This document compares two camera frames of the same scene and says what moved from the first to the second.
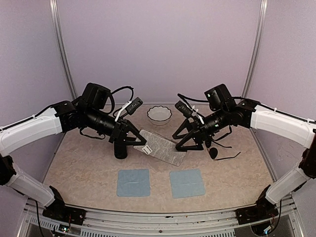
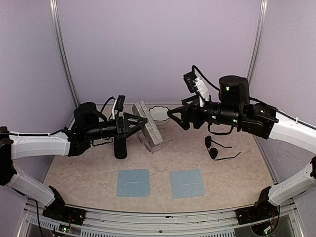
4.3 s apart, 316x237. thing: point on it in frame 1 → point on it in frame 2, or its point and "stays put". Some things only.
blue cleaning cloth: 133,182 stays put
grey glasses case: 160,148 → 149,129
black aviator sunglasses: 213,152 stays put
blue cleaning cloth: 186,183 stays put
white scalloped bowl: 159,115 stays put
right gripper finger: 191,142 → 184,121
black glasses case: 120,150 stays put
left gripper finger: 132,143 → 135,129
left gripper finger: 131,127 → 133,121
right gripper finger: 176,135 → 195,98
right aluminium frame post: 253,62 stays put
